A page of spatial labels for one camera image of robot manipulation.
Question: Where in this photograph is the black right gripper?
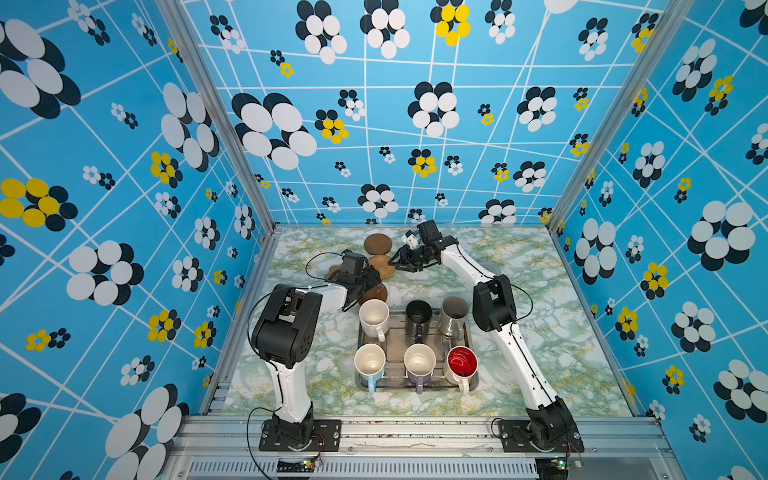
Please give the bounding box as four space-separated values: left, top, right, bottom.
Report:
388 245 430 272

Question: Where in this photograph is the tan rattan round coaster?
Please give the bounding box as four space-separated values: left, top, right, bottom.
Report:
369 254 396 280

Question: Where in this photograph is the rusty brown round coaster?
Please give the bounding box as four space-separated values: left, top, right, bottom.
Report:
358 283 388 305

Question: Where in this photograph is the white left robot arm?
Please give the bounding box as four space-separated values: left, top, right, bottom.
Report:
249 250 381 424

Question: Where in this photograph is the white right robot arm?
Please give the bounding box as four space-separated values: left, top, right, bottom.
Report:
390 220 575 443

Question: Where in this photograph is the dark brown round wooden coaster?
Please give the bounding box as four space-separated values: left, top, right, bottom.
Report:
364 233 392 255

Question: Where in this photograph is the white ceramic mug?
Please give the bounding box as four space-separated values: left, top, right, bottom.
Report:
359 299 390 342

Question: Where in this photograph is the stainless steel mug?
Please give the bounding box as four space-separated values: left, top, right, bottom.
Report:
437 296 469 343

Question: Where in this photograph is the black metal mug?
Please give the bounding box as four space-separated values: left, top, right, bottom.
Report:
404 300 433 343

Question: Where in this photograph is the metal serving tray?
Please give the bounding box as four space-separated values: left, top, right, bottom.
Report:
356 311 479 394

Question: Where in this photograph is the red interior white mug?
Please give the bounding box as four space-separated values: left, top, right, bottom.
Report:
444 346 479 395

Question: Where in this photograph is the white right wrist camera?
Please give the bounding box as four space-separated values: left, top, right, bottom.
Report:
402 230 420 249

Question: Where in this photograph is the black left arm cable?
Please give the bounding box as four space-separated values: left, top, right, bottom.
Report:
304 250 349 283

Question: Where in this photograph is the white mug blue handle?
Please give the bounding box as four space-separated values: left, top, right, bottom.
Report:
354 343 386 394

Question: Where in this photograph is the white mug purple handle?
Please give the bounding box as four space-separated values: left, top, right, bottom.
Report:
403 343 437 395

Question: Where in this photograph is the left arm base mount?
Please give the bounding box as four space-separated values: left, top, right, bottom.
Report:
258 417 342 452

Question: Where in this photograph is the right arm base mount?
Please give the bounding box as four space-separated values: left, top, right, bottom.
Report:
491 418 585 455

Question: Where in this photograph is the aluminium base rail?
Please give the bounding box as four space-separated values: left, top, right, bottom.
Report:
161 416 685 479

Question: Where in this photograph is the aluminium corner post left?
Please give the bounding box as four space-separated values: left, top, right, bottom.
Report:
157 0 276 237

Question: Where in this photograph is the aluminium corner post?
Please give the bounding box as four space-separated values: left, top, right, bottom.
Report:
157 0 276 237
547 0 695 236

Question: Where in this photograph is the aluminium corner post right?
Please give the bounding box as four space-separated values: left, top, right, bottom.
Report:
547 0 695 236

